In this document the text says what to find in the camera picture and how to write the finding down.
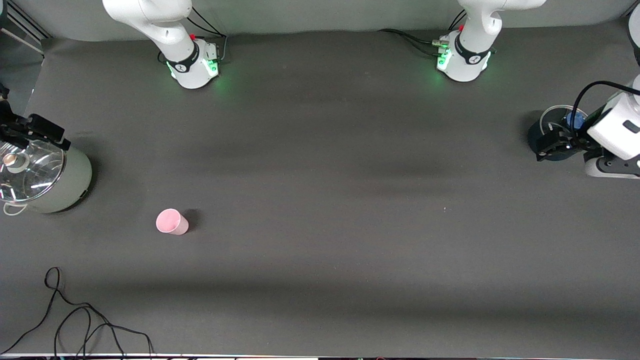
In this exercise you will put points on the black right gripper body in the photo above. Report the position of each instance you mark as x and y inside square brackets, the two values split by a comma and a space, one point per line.
[20, 128]

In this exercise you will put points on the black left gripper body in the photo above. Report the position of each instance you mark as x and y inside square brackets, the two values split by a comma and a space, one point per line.
[571, 141]

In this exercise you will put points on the pink plastic cup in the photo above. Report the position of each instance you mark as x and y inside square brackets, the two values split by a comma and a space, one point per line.
[172, 222]

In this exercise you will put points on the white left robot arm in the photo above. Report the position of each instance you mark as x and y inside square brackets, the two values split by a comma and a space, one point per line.
[472, 50]

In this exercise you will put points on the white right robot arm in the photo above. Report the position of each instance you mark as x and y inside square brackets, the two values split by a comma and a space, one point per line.
[165, 30]

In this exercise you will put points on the glass saucepan lid blue knob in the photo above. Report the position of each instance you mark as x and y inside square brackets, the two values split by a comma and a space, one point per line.
[575, 119]

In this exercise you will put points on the dark blue saucepan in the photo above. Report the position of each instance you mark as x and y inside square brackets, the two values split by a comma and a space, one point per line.
[537, 131]

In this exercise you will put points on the glass pot lid chrome rim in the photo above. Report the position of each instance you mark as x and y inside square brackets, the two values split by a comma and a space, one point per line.
[35, 170]

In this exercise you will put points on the pale green cooking pot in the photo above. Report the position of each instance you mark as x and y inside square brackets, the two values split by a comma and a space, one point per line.
[75, 185]

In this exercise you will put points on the dark grey table cloth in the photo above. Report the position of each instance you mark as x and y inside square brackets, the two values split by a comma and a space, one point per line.
[310, 225]

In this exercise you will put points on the aluminium frame rail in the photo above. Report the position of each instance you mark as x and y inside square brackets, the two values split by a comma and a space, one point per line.
[27, 27]

